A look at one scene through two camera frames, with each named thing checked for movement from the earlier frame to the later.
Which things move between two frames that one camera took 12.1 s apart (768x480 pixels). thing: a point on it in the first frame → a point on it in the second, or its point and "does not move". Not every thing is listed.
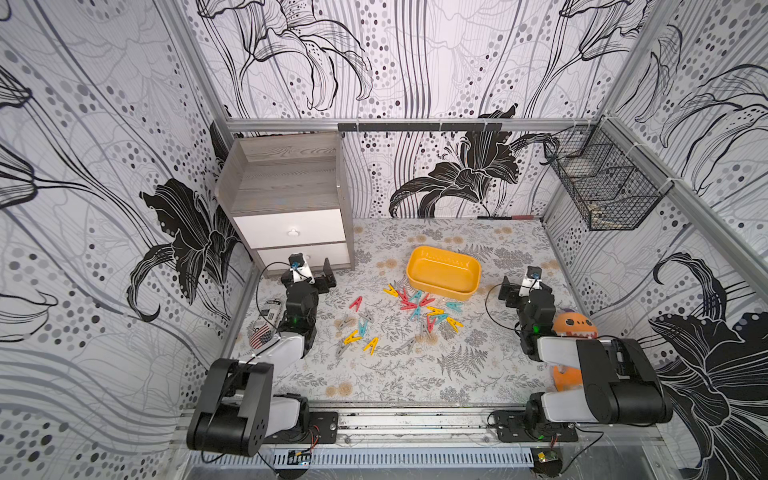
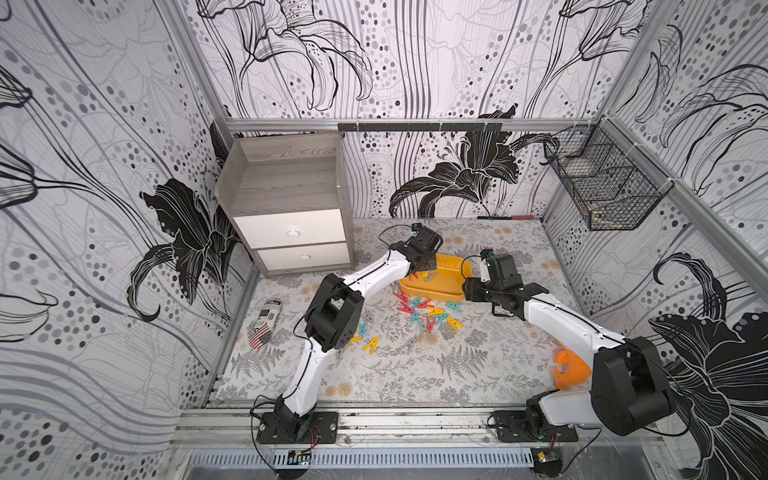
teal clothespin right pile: (456, 305) does not move
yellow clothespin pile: (454, 323) does not move
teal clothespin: (362, 328) does not move
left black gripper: (321, 281) → (427, 262)
